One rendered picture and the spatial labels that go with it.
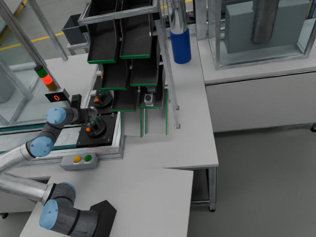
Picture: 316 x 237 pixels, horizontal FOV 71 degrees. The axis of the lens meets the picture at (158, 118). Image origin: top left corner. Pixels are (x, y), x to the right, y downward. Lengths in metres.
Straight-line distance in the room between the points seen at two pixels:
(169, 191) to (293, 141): 1.62
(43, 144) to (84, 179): 0.58
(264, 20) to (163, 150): 1.08
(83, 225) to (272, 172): 1.74
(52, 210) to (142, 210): 0.44
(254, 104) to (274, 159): 0.61
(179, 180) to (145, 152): 0.29
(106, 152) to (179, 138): 0.47
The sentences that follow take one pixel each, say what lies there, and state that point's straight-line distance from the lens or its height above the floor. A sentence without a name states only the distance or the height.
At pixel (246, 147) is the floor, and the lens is 2.45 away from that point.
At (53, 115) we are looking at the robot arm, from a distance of 1.07.
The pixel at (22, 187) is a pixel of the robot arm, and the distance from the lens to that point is 1.26.
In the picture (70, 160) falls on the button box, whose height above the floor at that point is 0.96.
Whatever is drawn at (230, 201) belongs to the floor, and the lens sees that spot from 2.18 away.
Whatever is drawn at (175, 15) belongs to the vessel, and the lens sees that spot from 1.79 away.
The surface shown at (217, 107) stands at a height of 0.52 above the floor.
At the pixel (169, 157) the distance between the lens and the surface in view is 1.38.
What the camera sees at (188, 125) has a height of 0.86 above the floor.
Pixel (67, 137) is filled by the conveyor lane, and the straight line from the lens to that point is 1.68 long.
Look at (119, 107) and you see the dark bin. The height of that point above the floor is 1.20.
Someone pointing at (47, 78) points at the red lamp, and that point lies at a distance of 1.45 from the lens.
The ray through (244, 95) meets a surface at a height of 0.64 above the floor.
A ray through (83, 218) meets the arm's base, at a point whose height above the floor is 1.05.
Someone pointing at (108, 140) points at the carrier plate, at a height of 0.97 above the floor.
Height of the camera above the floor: 2.04
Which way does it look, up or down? 48 degrees down
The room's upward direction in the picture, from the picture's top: 16 degrees counter-clockwise
